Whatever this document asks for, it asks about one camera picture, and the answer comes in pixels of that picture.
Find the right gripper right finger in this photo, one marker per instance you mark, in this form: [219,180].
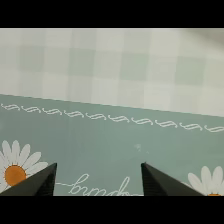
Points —
[160,185]

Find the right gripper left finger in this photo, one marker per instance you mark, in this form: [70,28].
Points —
[40,185]

